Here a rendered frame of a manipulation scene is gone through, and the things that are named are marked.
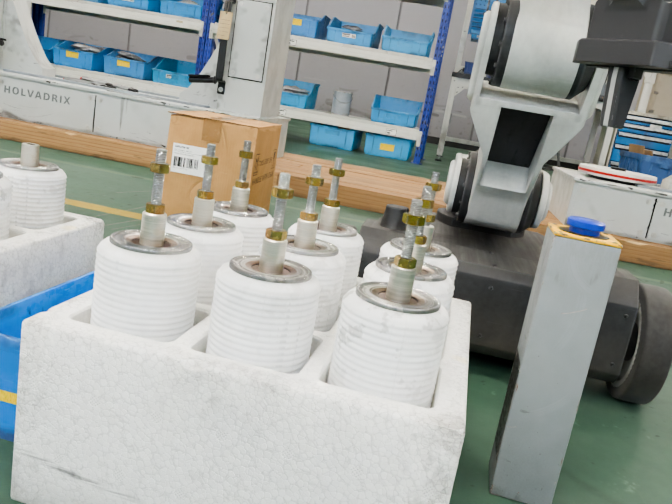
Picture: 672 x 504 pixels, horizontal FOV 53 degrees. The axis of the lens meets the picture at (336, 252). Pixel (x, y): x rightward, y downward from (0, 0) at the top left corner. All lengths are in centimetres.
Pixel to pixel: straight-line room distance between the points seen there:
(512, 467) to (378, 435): 30
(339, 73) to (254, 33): 633
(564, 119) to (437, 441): 71
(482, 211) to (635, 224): 148
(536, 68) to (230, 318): 67
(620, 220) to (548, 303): 199
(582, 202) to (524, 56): 166
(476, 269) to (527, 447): 38
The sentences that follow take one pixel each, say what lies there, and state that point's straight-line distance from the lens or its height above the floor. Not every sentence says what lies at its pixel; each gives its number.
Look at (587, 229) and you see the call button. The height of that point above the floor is 32.
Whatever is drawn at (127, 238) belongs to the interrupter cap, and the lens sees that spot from 66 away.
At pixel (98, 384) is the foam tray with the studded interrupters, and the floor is 14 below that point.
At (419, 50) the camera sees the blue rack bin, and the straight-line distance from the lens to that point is 531.
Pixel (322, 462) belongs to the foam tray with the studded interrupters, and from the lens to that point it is 58.
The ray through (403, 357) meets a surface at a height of 22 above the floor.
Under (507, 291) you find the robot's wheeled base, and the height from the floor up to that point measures 16.
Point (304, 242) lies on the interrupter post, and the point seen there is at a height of 26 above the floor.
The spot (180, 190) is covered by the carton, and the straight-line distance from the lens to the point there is 182.
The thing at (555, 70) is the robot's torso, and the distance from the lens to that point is 109.
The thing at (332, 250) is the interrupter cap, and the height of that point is 25.
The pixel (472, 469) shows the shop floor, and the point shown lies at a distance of 88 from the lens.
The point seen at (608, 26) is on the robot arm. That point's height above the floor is 53.
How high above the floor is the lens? 42
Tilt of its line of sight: 13 degrees down
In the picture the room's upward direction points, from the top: 10 degrees clockwise
